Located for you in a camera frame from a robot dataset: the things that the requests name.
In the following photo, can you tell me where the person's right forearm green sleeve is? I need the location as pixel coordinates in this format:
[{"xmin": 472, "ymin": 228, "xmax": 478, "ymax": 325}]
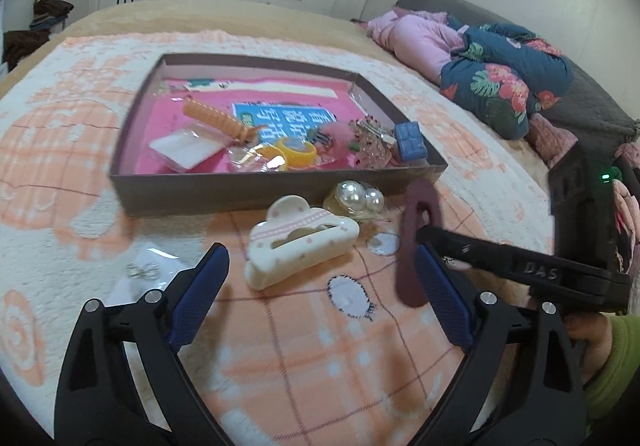
[{"xmin": 580, "ymin": 313, "xmax": 640, "ymax": 432}]

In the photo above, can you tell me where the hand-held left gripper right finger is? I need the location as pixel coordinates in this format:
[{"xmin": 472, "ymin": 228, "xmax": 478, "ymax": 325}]
[{"xmin": 414, "ymin": 243, "xmax": 588, "ymax": 446}]

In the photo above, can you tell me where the white claw hair clip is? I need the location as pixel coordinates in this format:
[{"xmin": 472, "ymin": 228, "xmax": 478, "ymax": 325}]
[{"xmin": 243, "ymin": 195, "xmax": 361, "ymax": 292}]

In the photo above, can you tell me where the pink garment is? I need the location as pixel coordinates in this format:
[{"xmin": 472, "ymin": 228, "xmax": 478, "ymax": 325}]
[{"xmin": 367, "ymin": 10, "xmax": 468, "ymax": 86}]

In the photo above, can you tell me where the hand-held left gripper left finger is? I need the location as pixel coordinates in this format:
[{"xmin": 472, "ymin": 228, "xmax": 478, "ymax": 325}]
[{"xmin": 54, "ymin": 242, "xmax": 231, "ymax": 446}]

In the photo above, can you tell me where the blue floral quilt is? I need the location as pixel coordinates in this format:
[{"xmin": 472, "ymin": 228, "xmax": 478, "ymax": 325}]
[{"xmin": 440, "ymin": 21, "xmax": 575, "ymax": 141}]

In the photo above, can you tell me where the dark red oval hair clip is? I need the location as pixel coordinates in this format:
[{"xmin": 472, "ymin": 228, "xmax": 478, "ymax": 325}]
[{"xmin": 395, "ymin": 179, "xmax": 438, "ymax": 308}]

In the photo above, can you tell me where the dark clothes pile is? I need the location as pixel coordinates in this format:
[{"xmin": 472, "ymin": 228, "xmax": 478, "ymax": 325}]
[{"xmin": 2, "ymin": 0, "xmax": 75, "ymax": 72}]

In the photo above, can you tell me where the person's right hand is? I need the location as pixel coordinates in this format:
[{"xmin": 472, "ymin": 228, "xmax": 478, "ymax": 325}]
[{"xmin": 564, "ymin": 312, "xmax": 615, "ymax": 374}]

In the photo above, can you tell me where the orange white plaid blanket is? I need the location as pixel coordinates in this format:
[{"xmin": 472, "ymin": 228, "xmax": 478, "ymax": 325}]
[{"xmin": 0, "ymin": 29, "xmax": 556, "ymax": 446}]

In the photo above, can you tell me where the blue square hair clip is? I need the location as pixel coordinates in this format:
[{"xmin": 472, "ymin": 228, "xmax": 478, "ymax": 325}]
[{"xmin": 393, "ymin": 122, "xmax": 431, "ymax": 162}]

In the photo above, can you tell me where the sheer dotted bow hair tie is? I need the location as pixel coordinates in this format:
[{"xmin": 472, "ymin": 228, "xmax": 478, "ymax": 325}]
[{"xmin": 345, "ymin": 119, "xmax": 401, "ymax": 169}]

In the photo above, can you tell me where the yellow plastic bangle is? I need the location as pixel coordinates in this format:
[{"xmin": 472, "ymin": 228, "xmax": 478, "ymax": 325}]
[{"xmin": 272, "ymin": 136, "xmax": 318, "ymax": 170}]

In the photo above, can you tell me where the clear bag with earrings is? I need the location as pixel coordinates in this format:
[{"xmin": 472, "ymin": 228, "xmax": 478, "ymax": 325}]
[{"xmin": 107, "ymin": 243, "xmax": 193, "ymax": 307}]

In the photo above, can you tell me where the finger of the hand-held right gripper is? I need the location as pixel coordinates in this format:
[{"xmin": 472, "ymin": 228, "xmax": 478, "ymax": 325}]
[{"xmin": 416, "ymin": 225, "xmax": 617, "ymax": 288}]

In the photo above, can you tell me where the small clear plastic bag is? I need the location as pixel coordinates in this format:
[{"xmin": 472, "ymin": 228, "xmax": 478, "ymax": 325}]
[{"xmin": 225, "ymin": 141, "xmax": 291, "ymax": 173}]

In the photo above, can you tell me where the brown shallow cardboard box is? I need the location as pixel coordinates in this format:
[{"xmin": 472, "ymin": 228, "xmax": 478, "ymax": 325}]
[{"xmin": 109, "ymin": 53, "xmax": 448, "ymax": 217}]

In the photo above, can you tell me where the pink pompom hair tie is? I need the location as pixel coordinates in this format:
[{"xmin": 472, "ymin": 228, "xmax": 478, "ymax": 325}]
[{"xmin": 305, "ymin": 121, "xmax": 357, "ymax": 148}]

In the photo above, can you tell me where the clear bag with white card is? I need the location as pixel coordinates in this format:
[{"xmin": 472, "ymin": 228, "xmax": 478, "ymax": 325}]
[{"xmin": 149, "ymin": 123, "xmax": 223, "ymax": 173}]

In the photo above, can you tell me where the pink and blue book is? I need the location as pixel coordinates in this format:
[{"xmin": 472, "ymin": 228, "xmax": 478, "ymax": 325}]
[{"xmin": 150, "ymin": 76, "xmax": 396, "ymax": 172}]

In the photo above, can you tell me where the large pearl hair tie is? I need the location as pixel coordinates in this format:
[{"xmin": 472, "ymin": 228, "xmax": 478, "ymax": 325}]
[{"xmin": 322, "ymin": 180, "xmax": 388, "ymax": 219}]

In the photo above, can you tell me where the orange spiral hair clip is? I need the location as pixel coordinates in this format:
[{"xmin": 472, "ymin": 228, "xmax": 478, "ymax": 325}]
[{"xmin": 182, "ymin": 96, "xmax": 268, "ymax": 147}]

